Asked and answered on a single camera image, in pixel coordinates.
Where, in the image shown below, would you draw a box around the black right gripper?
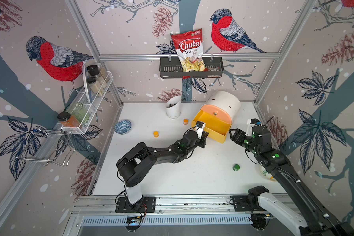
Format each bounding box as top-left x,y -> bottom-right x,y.
228,128 -> 260,156

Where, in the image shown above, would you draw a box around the yellow drawer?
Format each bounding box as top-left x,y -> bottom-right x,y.
192,110 -> 232,143

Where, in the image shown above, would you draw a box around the pink top drawer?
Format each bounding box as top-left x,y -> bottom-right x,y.
201,104 -> 233,124

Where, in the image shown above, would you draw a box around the round white drawer cabinet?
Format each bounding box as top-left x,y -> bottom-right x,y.
204,90 -> 241,120

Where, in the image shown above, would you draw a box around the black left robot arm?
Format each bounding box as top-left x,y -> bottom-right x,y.
116,128 -> 208,205

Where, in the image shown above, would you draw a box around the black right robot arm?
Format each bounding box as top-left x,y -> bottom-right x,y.
229,125 -> 354,236

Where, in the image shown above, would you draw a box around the green paint can right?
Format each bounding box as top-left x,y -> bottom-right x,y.
233,164 -> 240,172

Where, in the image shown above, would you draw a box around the white utensil holder cup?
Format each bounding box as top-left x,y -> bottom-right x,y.
166,95 -> 182,119

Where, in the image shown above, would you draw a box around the floral patterned plate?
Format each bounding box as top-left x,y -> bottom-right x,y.
259,165 -> 276,182

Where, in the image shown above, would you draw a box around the blue patterned bowl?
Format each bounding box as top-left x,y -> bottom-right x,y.
114,120 -> 132,135

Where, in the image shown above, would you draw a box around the red Chuba chips bag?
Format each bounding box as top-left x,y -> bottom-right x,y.
172,29 -> 206,72

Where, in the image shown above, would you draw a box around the black lid spice jar lower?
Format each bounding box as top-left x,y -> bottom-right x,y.
87,77 -> 104,96

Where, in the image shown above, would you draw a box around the black lid spice jar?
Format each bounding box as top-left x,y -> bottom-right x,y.
87,65 -> 107,88
87,77 -> 104,96

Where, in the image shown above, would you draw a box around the green glass cup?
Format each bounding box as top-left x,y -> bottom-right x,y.
66,102 -> 89,124

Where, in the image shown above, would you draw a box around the black lid spice jar upper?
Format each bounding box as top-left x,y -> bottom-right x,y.
87,65 -> 107,88

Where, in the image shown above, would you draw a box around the orange sauce jar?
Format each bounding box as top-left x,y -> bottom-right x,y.
57,111 -> 80,127

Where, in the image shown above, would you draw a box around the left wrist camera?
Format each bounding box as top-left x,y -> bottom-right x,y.
193,121 -> 206,139

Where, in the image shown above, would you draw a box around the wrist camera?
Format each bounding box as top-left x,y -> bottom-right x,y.
245,119 -> 271,142
193,121 -> 206,139

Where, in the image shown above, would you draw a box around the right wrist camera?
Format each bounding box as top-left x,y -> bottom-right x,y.
245,119 -> 271,142

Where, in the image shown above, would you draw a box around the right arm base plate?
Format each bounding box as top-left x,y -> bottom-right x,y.
230,195 -> 257,212

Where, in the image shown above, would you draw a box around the black wire wall basket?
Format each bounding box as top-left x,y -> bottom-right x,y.
159,57 -> 224,79

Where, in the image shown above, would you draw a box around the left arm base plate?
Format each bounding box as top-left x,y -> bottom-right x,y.
115,197 -> 156,213

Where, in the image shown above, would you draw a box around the white wire wall shelf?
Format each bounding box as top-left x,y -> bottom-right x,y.
62,70 -> 114,134

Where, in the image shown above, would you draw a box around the metal wire hook rack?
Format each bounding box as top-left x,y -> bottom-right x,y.
16,128 -> 75,167

